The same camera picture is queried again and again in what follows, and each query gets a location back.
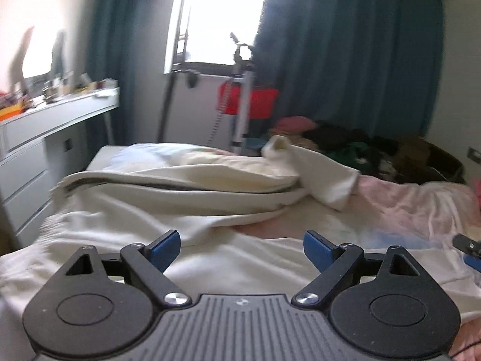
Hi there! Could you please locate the braided steamer hose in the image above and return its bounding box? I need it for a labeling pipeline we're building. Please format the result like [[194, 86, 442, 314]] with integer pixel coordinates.
[[206, 77, 241, 147]]

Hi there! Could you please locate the wavy lit mirror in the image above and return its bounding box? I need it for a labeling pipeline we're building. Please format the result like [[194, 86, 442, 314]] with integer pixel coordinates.
[[48, 29, 70, 80]]

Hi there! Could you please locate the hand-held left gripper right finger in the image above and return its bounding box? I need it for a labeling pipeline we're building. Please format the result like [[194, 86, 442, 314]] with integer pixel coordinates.
[[293, 229, 421, 308]]

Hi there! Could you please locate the brown garment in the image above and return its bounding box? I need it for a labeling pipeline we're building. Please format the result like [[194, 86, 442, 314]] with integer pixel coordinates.
[[396, 137, 433, 171]]

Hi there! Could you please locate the silver tripod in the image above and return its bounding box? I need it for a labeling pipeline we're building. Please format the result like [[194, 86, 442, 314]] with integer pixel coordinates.
[[229, 32, 257, 156]]

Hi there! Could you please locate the pink garment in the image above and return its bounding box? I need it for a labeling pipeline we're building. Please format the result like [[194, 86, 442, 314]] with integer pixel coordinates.
[[275, 116, 321, 137]]

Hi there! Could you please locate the pink tie-dye duvet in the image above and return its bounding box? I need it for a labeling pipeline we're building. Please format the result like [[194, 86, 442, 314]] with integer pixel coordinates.
[[86, 142, 481, 256]]

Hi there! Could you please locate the cream sweatshirt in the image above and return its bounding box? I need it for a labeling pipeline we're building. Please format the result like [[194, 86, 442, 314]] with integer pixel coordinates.
[[0, 134, 481, 361]]

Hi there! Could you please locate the red cloth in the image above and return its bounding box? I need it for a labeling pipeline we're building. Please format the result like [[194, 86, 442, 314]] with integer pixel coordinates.
[[217, 82, 279, 120]]

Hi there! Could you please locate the black garment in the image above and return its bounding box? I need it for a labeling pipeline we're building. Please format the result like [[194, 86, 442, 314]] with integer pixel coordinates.
[[302, 120, 406, 175]]

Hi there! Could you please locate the group of cosmetic bottles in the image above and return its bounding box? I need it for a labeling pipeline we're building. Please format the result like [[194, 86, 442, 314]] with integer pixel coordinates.
[[0, 69, 118, 111]]

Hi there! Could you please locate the green garment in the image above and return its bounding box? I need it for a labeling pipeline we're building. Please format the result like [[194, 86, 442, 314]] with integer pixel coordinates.
[[327, 142, 376, 171]]

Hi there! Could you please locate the white drawer cabinet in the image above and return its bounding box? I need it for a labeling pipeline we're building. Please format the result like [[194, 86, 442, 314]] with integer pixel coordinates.
[[0, 120, 91, 251]]

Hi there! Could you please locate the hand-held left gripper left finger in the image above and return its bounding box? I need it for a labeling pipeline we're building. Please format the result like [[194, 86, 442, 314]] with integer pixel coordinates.
[[65, 229, 191, 308]]

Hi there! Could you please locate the dark framed window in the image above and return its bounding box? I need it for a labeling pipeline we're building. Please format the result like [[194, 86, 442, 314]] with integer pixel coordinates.
[[163, 0, 272, 76]]

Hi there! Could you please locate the beige garment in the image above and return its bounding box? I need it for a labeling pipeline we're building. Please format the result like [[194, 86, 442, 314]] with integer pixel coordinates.
[[289, 137, 327, 151]]

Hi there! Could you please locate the teal curtain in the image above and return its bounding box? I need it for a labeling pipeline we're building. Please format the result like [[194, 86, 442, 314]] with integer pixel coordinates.
[[86, 0, 182, 147], [248, 0, 446, 147]]

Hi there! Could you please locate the orange box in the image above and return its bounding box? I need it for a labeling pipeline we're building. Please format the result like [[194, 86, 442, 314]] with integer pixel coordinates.
[[0, 103, 24, 122]]

